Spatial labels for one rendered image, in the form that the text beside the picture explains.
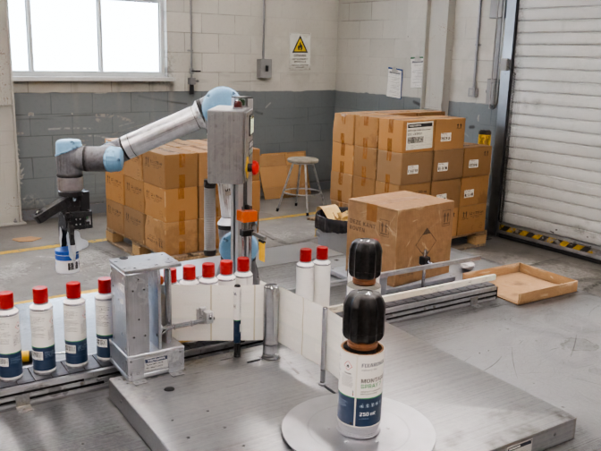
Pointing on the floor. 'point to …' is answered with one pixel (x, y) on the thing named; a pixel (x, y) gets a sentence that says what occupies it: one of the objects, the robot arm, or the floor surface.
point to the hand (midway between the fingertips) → (66, 255)
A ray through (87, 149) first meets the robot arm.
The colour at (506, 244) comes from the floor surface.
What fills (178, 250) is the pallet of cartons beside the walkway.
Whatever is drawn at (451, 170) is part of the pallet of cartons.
